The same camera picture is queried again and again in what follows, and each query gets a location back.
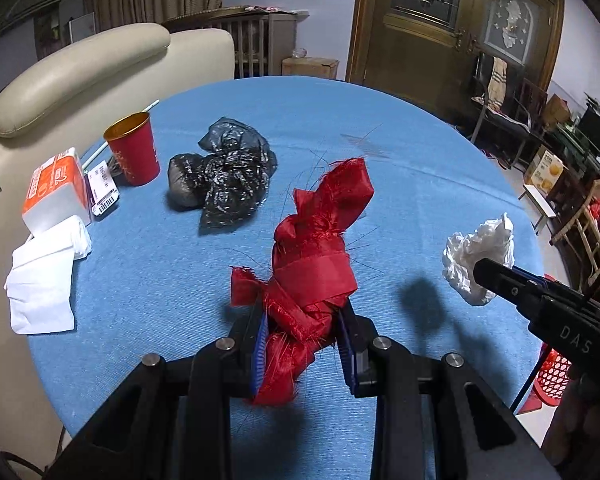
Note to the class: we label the folded white tissue wad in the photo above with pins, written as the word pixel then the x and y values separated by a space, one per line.
pixel 72 235

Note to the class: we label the wooden door with stained glass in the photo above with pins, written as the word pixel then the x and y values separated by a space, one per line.
pixel 410 60

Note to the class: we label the orange tissue pack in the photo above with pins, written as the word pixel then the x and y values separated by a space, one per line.
pixel 55 195

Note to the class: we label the glass bowl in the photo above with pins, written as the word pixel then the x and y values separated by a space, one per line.
pixel 300 53

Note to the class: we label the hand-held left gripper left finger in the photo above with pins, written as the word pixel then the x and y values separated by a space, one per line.
pixel 259 360

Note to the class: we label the wooden cabinet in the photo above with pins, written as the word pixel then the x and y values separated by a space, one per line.
pixel 275 40

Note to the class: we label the orange and white carton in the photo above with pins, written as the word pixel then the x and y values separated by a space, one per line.
pixel 545 170

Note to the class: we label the dark plastic wrapper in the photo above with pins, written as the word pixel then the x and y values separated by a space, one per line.
pixel 114 166

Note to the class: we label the white stool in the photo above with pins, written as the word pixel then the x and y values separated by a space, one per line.
pixel 537 202

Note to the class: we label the small brown cardboard box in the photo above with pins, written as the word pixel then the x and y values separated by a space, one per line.
pixel 557 110

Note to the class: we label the white framed board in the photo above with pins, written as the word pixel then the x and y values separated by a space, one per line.
pixel 82 27

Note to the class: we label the white plastic bag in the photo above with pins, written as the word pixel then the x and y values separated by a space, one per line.
pixel 467 257

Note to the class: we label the red paper cup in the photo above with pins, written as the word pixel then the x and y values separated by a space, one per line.
pixel 135 155

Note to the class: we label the black monitor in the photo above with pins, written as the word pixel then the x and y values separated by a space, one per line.
pixel 597 130

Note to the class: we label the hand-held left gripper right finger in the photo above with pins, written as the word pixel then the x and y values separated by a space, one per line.
pixel 347 360

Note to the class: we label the beige leather armchair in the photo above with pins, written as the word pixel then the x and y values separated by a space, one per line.
pixel 80 60

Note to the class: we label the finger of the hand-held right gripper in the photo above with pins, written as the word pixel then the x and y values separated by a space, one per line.
pixel 505 287
pixel 535 280

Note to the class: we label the black plastic bag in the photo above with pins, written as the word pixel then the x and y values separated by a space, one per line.
pixel 225 180

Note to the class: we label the metal chair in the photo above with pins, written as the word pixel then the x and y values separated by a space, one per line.
pixel 500 120

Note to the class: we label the flat white napkin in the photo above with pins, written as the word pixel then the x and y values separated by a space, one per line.
pixel 40 290

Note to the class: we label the red cloth bundle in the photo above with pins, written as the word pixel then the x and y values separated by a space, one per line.
pixel 315 270

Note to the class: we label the striped cloth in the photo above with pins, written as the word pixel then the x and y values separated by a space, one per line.
pixel 499 80

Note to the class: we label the wooden chair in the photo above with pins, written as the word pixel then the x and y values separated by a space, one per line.
pixel 585 225

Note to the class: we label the person's right hand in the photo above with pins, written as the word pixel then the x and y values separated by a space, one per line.
pixel 580 420

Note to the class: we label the white medicine box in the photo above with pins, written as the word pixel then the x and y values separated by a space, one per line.
pixel 100 190

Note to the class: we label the red plastic basket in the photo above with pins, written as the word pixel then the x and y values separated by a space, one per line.
pixel 555 375

